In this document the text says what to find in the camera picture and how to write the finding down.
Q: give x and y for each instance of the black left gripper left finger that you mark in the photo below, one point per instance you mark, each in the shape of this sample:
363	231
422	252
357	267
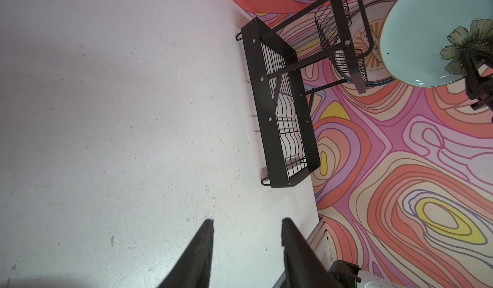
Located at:
193	268

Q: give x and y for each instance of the light blue flower plate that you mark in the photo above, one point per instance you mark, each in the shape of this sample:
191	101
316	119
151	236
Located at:
422	40

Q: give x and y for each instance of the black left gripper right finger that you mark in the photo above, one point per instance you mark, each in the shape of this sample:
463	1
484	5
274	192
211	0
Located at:
302	267

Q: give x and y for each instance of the black two-tier dish rack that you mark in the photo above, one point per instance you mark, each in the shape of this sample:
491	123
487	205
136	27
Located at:
276	57

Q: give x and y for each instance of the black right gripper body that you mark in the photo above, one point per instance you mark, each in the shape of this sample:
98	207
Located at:
477	86

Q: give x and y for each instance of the large orange sunburst plate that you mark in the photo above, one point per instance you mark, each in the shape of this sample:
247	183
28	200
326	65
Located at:
374	71

